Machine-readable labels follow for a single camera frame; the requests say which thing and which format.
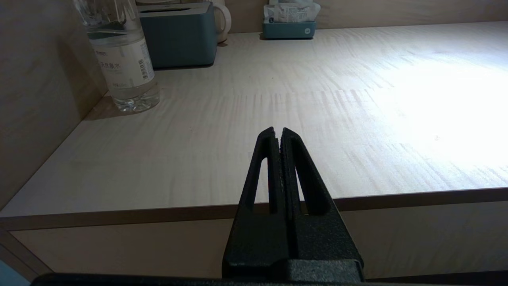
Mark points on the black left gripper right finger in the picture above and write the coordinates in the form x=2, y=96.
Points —
x=321, y=238

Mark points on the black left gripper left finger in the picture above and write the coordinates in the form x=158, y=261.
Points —
x=258, y=238

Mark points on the blue-grey sachet tray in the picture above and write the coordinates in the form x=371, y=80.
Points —
x=287, y=29

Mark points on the grey tissue box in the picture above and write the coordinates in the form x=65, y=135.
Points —
x=178, y=39

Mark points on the white ceramic mug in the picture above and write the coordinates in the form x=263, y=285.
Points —
x=223, y=24

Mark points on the clear plastic water bottle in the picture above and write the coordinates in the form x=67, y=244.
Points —
x=123, y=59

